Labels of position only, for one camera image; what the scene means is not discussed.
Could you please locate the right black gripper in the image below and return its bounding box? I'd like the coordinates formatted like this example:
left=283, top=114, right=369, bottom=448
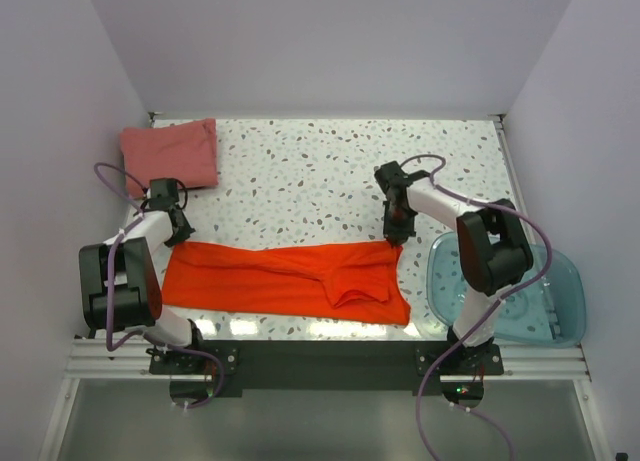
left=383, top=200, right=417, bottom=249

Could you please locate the orange t shirt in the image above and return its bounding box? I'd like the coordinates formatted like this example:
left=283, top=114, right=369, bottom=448
left=162, top=241, right=411, bottom=326

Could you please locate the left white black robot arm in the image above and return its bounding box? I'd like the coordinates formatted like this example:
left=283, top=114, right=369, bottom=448
left=79, top=178, right=207, bottom=373

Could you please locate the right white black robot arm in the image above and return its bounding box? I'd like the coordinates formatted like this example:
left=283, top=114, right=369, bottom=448
left=374, top=161, right=534, bottom=374

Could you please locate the folded pink t shirt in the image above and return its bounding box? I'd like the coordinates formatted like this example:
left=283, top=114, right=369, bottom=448
left=119, top=118, right=218, bottom=198

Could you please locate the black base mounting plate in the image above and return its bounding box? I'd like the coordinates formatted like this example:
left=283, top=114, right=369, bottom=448
left=149, top=338, right=505, bottom=397

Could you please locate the clear blue plastic bin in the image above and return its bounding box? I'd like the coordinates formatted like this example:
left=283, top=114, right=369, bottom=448
left=426, top=233, right=586, bottom=348

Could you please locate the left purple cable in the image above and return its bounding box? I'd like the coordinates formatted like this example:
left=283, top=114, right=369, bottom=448
left=93, top=161, right=226, bottom=410

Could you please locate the purple cable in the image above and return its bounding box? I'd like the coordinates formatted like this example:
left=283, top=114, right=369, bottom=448
left=399, top=153, right=552, bottom=461
left=93, top=161, right=226, bottom=410

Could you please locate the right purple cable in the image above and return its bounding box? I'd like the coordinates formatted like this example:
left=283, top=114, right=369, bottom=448
left=399, top=153, right=552, bottom=461

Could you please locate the aluminium frame rail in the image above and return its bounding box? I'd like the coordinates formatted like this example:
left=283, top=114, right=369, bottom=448
left=39, top=111, right=616, bottom=461

